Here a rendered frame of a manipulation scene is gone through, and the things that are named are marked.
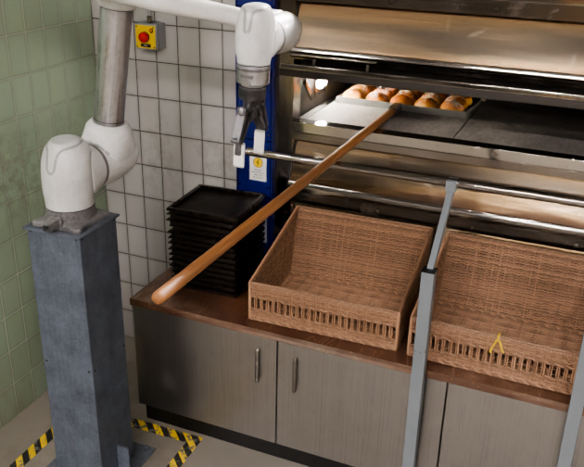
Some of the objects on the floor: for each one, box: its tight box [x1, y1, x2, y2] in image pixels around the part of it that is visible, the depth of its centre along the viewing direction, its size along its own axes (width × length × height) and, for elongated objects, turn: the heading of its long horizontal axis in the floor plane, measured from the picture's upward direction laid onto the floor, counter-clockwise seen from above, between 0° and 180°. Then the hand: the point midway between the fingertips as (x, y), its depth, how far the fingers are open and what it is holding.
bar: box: [245, 147, 584, 467], centre depth 257 cm, size 31×127×118 cm, turn 64°
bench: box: [130, 263, 584, 467], centre depth 281 cm, size 56×242×58 cm, turn 64°
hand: (248, 156), depth 216 cm, fingers open, 13 cm apart
